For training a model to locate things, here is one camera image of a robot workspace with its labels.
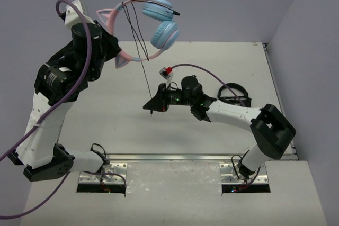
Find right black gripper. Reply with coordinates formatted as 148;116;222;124
144;83;194;113

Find thin black audio cable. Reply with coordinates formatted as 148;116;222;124
121;0;181;118

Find pink blue cat-ear headphones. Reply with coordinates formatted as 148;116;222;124
96;0;180;69

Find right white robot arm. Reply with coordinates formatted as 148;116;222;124
143;76;296;179

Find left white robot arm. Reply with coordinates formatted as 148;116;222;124
8;21;121;182

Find black headphones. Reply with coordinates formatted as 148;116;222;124
217;83;252;107

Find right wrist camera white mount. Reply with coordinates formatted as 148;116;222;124
159;67;174;88

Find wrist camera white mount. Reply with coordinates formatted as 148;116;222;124
61;0;88;29
159;67;174;88

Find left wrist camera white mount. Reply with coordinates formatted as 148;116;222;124
61;0;88;29

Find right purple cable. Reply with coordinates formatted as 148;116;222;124
169;63;247;106

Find purple cable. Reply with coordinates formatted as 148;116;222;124
169;63;247;106
0;0;128;219

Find aluminium table rail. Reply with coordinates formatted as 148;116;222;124
105;152;300;162

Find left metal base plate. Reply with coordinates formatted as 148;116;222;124
78;161;128;185

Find metal base plate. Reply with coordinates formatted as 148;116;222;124
78;161;128;185
219;161;269;185

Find left base black wire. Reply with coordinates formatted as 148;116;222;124
90;143;110;165

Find base black wire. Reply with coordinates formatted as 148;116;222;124
231;154;248;182
90;143;110;165

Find right base black wire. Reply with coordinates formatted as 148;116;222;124
231;154;248;182

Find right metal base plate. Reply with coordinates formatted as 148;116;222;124
219;161;269;185

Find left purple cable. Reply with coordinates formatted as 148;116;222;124
0;0;128;219

